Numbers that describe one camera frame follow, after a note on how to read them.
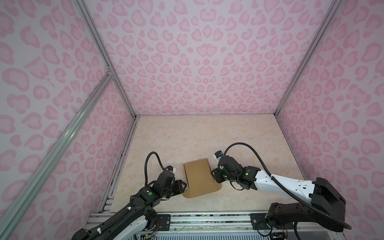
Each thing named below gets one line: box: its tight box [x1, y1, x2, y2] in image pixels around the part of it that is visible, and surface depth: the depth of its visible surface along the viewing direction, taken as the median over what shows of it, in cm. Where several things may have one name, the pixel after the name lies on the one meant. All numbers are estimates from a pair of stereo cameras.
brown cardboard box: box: [182, 158, 222, 199], surface depth 82 cm
